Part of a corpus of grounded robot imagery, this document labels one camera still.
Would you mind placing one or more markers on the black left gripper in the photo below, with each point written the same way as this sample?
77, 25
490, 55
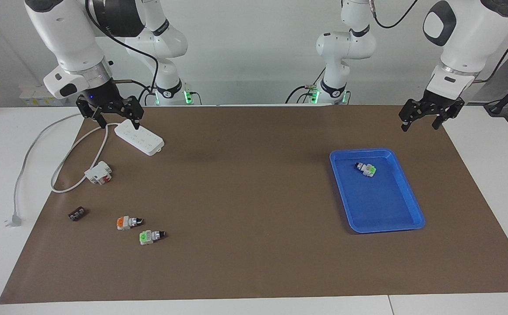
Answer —
439, 103

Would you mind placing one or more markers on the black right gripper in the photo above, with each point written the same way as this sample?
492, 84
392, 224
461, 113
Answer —
103, 95

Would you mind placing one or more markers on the orange block selector switch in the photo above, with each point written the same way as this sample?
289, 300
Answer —
125, 223

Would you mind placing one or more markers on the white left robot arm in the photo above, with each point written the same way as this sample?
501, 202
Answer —
468, 35

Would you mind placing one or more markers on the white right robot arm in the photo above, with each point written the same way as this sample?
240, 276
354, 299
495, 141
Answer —
68, 39

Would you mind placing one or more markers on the white power strip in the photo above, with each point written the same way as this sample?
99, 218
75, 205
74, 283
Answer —
146, 142

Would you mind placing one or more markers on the white red circuit breaker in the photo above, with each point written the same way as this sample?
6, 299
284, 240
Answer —
97, 172

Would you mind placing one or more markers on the white yellow cardboard boxes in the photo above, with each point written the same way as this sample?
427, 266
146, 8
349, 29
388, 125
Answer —
33, 96

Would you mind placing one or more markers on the blue plastic tray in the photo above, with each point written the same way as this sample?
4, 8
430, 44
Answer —
381, 201

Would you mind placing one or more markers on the small black terminal block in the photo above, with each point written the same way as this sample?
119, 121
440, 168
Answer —
77, 214

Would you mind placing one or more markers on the brown table mat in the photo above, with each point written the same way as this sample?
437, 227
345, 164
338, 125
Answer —
254, 218

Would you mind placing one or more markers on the green block selector switch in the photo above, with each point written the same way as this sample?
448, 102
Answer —
369, 169
146, 237

